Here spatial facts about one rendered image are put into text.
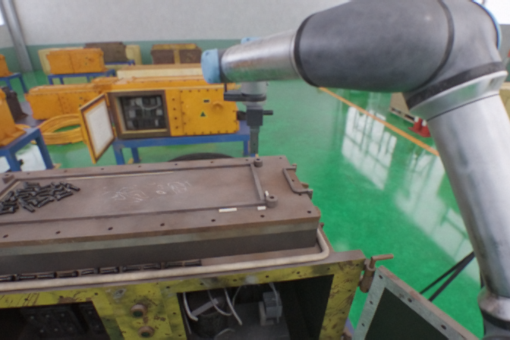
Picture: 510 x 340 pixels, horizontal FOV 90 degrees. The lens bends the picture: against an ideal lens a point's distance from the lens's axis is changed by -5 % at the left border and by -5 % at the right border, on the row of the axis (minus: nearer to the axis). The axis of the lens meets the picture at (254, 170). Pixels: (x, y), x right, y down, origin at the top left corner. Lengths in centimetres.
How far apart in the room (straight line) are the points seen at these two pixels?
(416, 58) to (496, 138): 14
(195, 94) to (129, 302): 270
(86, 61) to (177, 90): 667
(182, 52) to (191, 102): 586
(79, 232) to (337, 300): 88
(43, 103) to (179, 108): 456
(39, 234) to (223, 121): 274
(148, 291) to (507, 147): 88
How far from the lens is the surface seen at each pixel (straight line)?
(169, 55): 921
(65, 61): 1009
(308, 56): 35
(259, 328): 132
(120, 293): 95
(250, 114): 78
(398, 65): 33
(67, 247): 98
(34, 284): 103
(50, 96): 740
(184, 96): 337
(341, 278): 102
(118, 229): 90
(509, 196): 41
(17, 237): 104
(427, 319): 97
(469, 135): 40
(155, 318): 104
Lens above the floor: 190
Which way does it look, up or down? 29 degrees down
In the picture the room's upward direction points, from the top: straight up
